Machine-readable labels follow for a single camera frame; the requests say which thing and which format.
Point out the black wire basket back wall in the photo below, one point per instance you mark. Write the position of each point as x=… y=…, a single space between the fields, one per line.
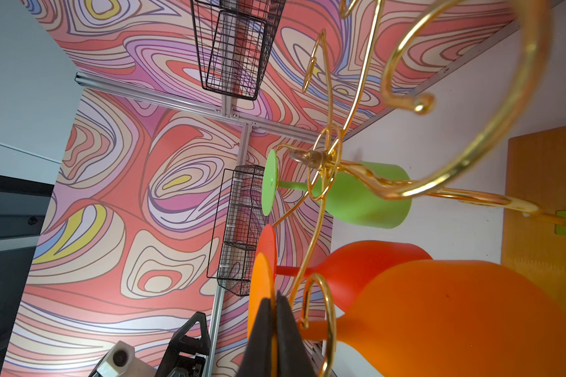
x=234 y=40

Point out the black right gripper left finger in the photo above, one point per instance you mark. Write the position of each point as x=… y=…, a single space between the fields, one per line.
x=257 y=360

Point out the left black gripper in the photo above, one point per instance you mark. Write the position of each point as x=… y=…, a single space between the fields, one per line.
x=185 y=355

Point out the green wine glass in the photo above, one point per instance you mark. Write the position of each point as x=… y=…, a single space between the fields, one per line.
x=347 y=200

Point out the orange wine glass front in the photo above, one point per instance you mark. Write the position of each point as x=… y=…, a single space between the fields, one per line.
x=450 y=318

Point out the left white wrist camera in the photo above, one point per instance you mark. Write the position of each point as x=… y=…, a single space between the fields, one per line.
x=121 y=361

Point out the red wine glass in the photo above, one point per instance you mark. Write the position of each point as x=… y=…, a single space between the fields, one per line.
x=350 y=268

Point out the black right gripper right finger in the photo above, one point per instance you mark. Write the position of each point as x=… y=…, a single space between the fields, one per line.
x=293 y=360

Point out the black wire basket wall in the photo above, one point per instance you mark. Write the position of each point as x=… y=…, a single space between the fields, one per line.
x=239 y=221
x=234 y=40

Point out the black wire basket left wall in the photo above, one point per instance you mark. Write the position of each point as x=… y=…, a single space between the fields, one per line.
x=239 y=221

